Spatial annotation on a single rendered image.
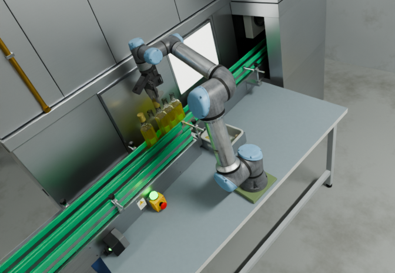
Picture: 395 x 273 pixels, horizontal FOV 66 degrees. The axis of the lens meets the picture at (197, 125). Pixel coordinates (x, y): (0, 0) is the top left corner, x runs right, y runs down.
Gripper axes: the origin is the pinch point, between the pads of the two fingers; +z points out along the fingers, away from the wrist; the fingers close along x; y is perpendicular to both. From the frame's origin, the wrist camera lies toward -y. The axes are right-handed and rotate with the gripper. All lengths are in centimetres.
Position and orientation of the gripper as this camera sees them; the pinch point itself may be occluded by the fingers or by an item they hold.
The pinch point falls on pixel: (154, 101)
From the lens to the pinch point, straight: 168.9
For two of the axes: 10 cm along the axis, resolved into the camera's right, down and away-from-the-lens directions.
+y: 6.4, -6.0, 4.8
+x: -7.4, -2.8, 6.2
